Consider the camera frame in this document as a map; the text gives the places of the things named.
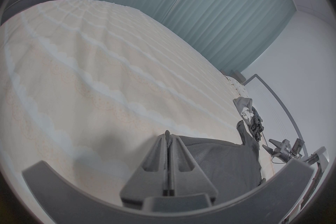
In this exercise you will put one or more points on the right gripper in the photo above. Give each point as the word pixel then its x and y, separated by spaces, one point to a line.
pixel 283 150

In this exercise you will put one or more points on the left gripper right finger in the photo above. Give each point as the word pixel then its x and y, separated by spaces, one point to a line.
pixel 183 178

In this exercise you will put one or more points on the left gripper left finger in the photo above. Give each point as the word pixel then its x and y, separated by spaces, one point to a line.
pixel 154 165

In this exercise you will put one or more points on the dark grey garment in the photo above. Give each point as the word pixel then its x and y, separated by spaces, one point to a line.
pixel 225 162

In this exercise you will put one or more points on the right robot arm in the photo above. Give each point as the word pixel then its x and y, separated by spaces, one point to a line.
pixel 298 148

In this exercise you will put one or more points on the pile of clothes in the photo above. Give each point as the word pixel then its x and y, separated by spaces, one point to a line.
pixel 246 110

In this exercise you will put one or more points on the bed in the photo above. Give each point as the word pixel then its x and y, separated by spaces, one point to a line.
pixel 110 73

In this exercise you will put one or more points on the white printed pillow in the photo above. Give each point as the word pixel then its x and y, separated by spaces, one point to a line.
pixel 237 85

